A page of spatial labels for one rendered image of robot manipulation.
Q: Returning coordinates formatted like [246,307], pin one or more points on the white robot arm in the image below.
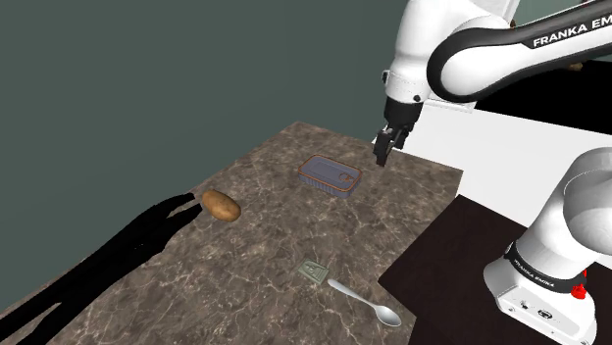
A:
[478,67]

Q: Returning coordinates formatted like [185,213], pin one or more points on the dark robot stand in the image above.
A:
[459,272]

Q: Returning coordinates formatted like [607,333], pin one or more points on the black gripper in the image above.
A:
[400,113]

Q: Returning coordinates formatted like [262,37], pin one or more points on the silver spoon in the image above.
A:
[368,303]

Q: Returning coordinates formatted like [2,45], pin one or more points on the grey rectangular tin can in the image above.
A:
[330,175]

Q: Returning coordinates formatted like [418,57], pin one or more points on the small grey-green flat packet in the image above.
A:
[313,271]

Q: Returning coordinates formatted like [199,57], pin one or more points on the brown potato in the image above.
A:
[220,205]

